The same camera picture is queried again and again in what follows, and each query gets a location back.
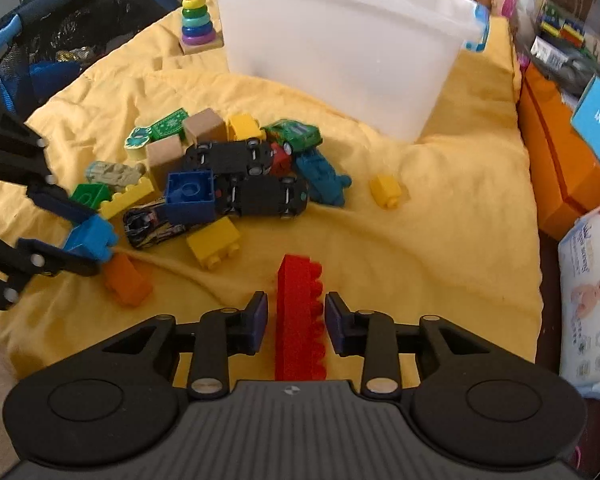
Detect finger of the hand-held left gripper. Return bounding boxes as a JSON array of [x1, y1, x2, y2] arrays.
[[0, 225, 102, 311], [0, 91, 101, 228]]

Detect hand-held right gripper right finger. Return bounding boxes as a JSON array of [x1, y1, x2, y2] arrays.
[[325, 291, 499, 401]]

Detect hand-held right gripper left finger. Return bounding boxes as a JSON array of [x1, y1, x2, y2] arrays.
[[100, 291, 270, 402]]

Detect long red building block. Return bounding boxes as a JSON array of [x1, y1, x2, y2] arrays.
[[275, 254, 327, 382]]

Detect light blue building block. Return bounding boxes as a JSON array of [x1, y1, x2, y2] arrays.
[[62, 215, 120, 263]]

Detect long yellow building block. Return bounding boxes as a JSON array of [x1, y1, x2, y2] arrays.
[[99, 178, 156, 220]]

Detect white plastic bin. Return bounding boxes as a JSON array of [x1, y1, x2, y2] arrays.
[[200, 0, 492, 143]]

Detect green building block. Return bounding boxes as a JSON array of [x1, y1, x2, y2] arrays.
[[71, 182, 112, 211]]

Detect camouflage toy vehicle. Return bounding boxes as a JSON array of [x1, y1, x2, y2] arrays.
[[85, 160, 148, 188]]

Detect orange building block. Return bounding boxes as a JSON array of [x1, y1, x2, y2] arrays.
[[102, 254, 153, 307]]

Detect black yellow patterned toy car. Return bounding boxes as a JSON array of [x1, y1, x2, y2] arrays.
[[122, 199, 191, 251]]

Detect frog picture block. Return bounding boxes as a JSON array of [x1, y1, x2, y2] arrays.
[[125, 126, 155, 150]]

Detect yellow blanket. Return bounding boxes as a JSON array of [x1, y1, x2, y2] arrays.
[[0, 7, 546, 391]]

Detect wooden cube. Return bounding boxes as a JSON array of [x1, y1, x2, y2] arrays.
[[145, 135, 186, 188], [181, 107, 228, 147]]

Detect blue square building block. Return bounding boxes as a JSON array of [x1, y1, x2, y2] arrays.
[[165, 170, 217, 223]]

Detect green patterned block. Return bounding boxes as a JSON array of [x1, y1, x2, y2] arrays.
[[147, 107, 190, 141]]

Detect small yellow building block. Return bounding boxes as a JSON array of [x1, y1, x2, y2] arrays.
[[370, 174, 403, 210]]

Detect teal toy vehicle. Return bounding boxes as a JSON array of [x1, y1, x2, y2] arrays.
[[295, 150, 352, 207]]

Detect red toy cube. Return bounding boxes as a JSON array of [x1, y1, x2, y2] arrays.
[[270, 142, 295, 177]]

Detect dark mesh bag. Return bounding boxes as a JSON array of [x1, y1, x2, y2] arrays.
[[0, 0, 181, 121]]

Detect green toy car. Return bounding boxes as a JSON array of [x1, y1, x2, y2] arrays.
[[262, 119, 324, 153]]

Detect square yellow building block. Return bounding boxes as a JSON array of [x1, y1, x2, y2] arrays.
[[226, 113, 267, 142]]

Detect white wet wipes pack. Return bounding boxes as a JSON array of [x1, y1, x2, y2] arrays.
[[557, 202, 600, 398]]

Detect orange box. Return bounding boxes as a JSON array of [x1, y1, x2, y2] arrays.
[[517, 62, 600, 241]]

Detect clear plastic toy box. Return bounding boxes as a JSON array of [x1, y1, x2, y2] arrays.
[[522, 0, 600, 96]]

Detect rainbow ring stacker toy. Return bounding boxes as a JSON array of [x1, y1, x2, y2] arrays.
[[178, 0, 226, 56]]

